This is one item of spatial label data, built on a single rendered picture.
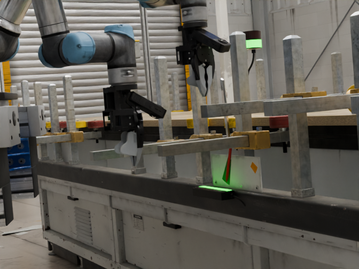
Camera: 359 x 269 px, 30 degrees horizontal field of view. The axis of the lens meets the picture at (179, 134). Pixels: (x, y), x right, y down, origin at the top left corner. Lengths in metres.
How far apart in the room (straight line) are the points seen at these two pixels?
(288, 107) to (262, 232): 0.69
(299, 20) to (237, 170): 10.04
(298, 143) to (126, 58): 0.49
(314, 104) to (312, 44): 10.33
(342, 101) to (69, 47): 0.66
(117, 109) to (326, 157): 0.65
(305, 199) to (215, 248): 1.00
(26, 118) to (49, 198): 2.63
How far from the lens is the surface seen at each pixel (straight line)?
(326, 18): 11.51
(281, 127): 1.96
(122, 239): 3.49
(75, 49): 1.63
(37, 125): 1.99
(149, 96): 4.93
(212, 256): 2.70
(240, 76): 1.94
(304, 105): 1.39
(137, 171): 2.62
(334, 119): 1.89
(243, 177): 1.96
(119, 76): 1.71
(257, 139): 1.88
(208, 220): 2.23
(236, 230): 2.09
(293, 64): 1.74
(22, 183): 2.01
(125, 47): 1.71
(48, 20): 1.75
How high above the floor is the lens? 0.98
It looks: 3 degrees down
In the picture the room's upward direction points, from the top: 5 degrees counter-clockwise
